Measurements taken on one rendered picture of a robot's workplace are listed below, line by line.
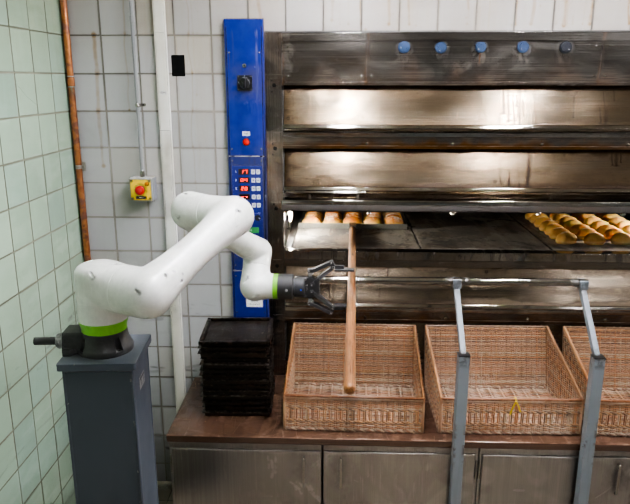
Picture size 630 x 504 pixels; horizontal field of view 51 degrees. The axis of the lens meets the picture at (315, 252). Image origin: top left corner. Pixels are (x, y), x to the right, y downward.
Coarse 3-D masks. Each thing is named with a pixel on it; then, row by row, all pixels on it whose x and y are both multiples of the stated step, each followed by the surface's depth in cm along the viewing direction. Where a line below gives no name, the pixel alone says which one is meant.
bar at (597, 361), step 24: (456, 288) 253; (456, 312) 249; (600, 360) 235; (456, 384) 242; (600, 384) 238; (456, 408) 242; (456, 432) 245; (456, 456) 247; (456, 480) 250; (576, 480) 252
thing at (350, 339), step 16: (352, 240) 297; (352, 256) 271; (352, 272) 250; (352, 288) 231; (352, 304) 215; (352, 320) 201; (352, 336) 189; (352, 352) 178; (352, 368) 169; (352, 384) 160
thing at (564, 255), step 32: (288, 256) 292; (320, 256) 292; (384, 256) 290; (416, 256) 290; (448, 256) 289; (480, 256) 289; (512, 256) 288; (544, 256) 288; (576, 256) 287; (608, 256) 286
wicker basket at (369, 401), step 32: (320, 352) 296; (416, 352) 279; (288, 384) 268; (320, 384) 295; (384, 384) 294; (416, 384) 276; (288, 416) 268; (320, 416) 268; (352, 416) 256; (384, 416) 268; (416, 416) 255
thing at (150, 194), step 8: (136, 176) 283; (152, 176) 283; (136, 184) 279; (144, 184) 279; (152, 184) 280; (144, 192) 280; (152, 192) 280; (136, 200) 281; (144, 200) 281; (152, 200) 281
